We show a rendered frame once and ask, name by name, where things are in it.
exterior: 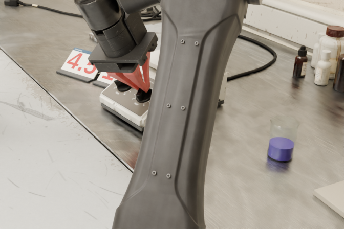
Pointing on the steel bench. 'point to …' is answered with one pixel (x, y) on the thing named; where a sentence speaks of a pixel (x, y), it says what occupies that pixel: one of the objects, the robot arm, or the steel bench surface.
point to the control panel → (128, 98)
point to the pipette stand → (332, 196)
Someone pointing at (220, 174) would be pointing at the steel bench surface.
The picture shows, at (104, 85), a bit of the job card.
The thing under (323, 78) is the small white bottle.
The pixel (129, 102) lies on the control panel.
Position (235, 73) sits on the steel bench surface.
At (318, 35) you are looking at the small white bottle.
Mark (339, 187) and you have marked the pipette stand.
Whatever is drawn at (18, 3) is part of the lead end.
